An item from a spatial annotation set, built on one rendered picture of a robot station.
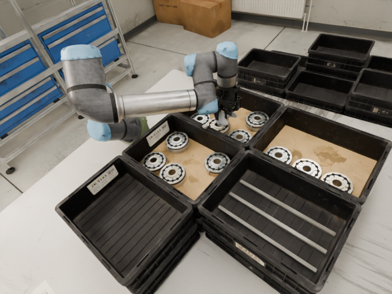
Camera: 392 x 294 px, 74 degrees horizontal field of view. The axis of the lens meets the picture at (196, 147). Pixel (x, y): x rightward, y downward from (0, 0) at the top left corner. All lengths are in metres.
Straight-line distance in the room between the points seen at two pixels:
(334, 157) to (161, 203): 0.68
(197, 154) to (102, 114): 0.45
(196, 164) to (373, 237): 0.68
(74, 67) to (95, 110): 0.13
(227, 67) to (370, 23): 3.01
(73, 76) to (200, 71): 0.40
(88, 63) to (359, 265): 1.07
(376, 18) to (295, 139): 2.82
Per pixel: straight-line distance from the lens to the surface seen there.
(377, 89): 2.15
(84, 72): 0.85
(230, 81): 1.00
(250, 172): 1.04
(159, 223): 0.97
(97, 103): 0.83
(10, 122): 2.76
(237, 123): 1.22
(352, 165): 1.13
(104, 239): 1.01
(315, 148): 1.15
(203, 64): 0.95
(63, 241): 1.26
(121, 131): 1.28
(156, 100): 0.86
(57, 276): 1.20
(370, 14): 3.83
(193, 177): 1.04
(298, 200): 0.99
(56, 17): 2.78
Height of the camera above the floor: 1.66
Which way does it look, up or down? 47 degrees down
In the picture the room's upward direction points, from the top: 11 degrees counter-clockwise
